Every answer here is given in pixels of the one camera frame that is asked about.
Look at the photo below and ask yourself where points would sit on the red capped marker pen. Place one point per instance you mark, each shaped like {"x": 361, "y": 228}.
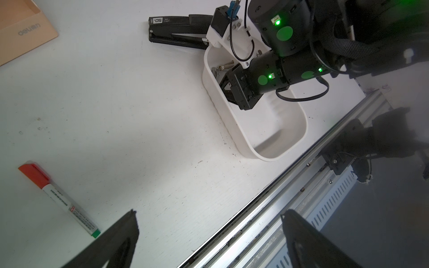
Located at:
{"x": 34, "y": 173}

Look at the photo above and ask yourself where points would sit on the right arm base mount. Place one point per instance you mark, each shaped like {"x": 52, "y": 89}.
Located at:
{"x": 356, "y": 145}

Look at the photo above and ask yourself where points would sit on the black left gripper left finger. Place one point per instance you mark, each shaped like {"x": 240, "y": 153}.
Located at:
{"x": 113, "y": 249}

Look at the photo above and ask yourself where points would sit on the aluminium front rail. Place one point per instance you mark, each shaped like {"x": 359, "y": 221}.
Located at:
{"x": 254, "y": 238}

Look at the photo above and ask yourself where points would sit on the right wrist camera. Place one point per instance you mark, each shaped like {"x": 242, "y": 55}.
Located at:
{"x": 228, "y": 31}

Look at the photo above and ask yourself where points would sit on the peach plastic desk organizer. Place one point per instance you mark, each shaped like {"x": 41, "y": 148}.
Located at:
{"x": 24, "y": 27}

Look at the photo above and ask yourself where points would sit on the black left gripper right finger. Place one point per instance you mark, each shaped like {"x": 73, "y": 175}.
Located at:
{"x": 308, "y": 248}

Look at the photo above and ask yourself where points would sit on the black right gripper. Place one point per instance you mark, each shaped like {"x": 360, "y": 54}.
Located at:
{"x": 269, "y": 73}

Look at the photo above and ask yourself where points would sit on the black stapler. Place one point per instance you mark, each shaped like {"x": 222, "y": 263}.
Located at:
{"x": 185, "y": 31}

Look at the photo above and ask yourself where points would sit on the white plastic storage box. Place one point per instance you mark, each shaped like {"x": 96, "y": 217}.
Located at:
{"x": 267, "y": 132}

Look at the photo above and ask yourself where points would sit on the large nickel socket bolt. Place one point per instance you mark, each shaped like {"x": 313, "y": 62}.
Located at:
{"x": 226, "y": 66}

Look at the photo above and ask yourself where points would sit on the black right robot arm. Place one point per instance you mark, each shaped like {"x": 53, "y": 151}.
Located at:
{"x": 309, "y": 39}

